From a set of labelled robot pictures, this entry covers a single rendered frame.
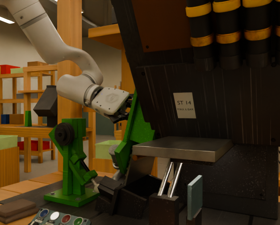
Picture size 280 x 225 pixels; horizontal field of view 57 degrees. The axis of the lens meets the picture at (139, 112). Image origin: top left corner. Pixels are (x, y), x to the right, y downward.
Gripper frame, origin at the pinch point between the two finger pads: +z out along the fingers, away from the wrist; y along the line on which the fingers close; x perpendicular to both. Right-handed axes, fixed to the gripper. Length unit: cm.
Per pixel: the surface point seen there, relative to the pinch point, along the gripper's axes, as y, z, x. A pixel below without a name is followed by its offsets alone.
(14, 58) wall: 351, -769, 463
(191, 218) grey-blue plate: -24.0, 28.0, -5.3
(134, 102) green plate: -4.5, 2.8, -10.9
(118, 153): -16.5, 4.1, -3.0
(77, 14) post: 46, -64, 3
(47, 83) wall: 418, -760, 634
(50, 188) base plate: -27.8, -25.4, 27.4
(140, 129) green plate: -8.4, 6.5, -5.4
